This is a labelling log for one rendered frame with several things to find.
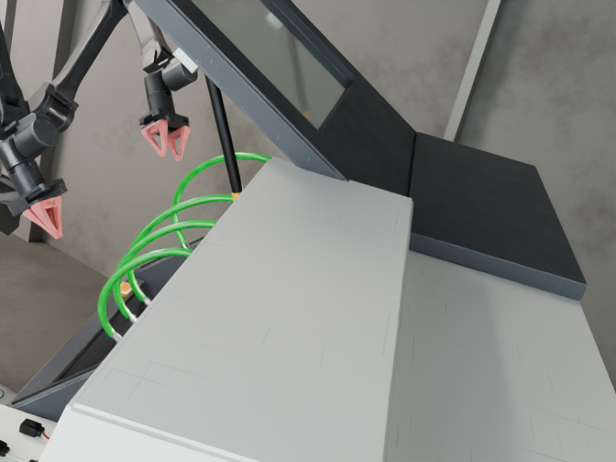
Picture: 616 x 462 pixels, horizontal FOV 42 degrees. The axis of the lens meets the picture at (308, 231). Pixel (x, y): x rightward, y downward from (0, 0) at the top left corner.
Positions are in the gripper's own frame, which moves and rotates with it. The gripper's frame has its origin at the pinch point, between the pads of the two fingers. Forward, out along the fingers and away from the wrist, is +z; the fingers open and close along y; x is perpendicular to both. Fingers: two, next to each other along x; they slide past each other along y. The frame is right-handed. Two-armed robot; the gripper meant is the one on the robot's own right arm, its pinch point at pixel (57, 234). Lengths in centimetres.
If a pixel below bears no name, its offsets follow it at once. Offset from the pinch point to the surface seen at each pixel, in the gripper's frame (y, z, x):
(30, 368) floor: -142, 27, 109
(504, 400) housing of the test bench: 79, 44, -40
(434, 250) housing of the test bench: 68, 31, -7
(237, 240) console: 63, 16, -46
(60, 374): -12.8, 24.3, -3.8
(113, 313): -17.4, 19.2, 23.3
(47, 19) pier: -120, -113, 196
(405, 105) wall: 20, 3, 178
